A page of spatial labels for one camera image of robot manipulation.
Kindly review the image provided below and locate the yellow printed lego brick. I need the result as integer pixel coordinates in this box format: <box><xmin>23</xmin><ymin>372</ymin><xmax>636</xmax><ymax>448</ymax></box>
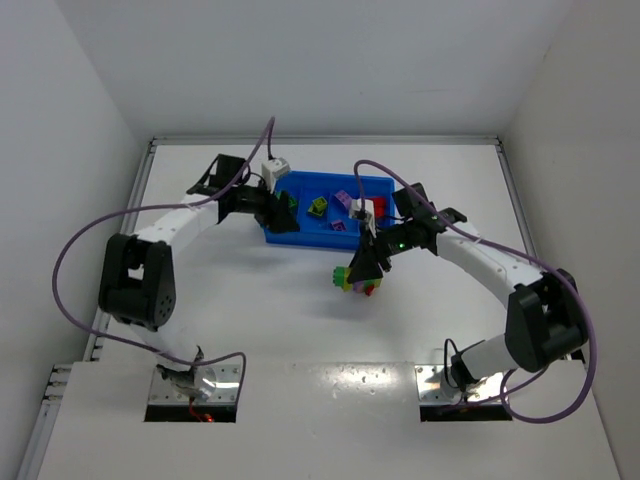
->
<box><xmin>307</xmin><ymin>196</ymin><xmax>329</xmax><ymax>218</ymax></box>

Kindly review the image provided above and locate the purple printed lego brick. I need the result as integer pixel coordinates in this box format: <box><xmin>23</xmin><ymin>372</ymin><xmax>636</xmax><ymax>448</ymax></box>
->
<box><xmin>330</xmin><ymin>220</ymin><xmax>347</xmax><ymax>232</ymax></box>

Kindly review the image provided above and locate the purple round lego brick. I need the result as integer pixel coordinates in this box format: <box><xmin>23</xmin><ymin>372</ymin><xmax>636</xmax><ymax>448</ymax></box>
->
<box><xmin>333</xmin><ymin>190</ymin><xmax>352</xmax><ymax>210</ymax></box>

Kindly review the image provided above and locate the green lego brick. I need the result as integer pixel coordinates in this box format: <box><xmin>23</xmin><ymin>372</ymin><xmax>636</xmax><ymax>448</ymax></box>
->
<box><xmin>288</xmin><ymin>196</ymin><xmax>299</xmax><ymax>211</ymax></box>

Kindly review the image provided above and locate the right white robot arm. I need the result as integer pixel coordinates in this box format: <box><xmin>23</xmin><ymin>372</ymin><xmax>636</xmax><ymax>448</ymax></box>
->
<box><xmin>333</xmin><ymin>183</ymin><xmax>588</xmax><ymax>391</ymax></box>

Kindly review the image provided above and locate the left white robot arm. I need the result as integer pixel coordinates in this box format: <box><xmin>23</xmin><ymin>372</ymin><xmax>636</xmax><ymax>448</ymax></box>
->
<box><xmin>98</xmin><ymin>154</ymin><xmax>300</xmax><ymax>397</ymax></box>

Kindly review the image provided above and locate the green yellow purple lego bar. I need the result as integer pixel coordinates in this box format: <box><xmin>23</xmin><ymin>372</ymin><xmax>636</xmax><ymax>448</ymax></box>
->
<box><xmin>332</xmin><ymin>266</ymin><xmax>382</xmax><ymax>297</ymax></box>

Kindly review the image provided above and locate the blue compartment tray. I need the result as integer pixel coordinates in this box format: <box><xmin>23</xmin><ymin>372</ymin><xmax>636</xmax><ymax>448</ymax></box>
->
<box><xmin>264</xmin><ymin>171</ymin><xmax>395</xmax><ymax>251</ymax></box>

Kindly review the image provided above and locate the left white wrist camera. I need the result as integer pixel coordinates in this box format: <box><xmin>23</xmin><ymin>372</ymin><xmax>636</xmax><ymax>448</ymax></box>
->
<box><xmin>261</xmin><ymin>157</ymin><xmax>291</xmax><ymax>193</ymax></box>

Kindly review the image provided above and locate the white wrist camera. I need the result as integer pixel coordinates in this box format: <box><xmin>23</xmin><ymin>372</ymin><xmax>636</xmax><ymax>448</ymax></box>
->
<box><xmin>349</xmin><ymin>198</ymin><xmax>377</xmax><ymax>237</ymax></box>
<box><xmin>261</xmin><ymin>157</ymin><xmax>291</xmax><ymax>193</ymax></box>

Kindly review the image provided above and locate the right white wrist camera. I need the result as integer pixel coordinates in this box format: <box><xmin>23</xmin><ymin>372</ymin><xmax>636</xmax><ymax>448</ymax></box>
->
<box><xmin>349</xmin><ymin>198</ymin><xmax>377</xmax><ymax>237</ymax></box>

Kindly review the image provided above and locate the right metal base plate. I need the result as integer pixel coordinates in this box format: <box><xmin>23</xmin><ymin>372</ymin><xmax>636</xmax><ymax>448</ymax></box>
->
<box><xmin>414</xmin><ymin>364</ymin><xmax>504</xmax><ymax>407</ymax></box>

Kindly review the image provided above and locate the metal base plate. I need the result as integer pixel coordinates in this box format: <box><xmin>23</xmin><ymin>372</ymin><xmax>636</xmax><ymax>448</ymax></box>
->
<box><xmin>414</xmin><ymin>364</ymin><xmax>504</xmax><ymax>407</ymax></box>
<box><xmin>148</xmin><ymin>364</ymin><xmax>242</xmax><ymax>407</ymax></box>

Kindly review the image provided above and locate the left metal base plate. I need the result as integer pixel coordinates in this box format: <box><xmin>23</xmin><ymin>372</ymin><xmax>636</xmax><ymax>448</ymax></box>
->
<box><xmin>148</xmin><ymin>364</ymin><xmax>242</xmax><ymax>407</ymax></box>

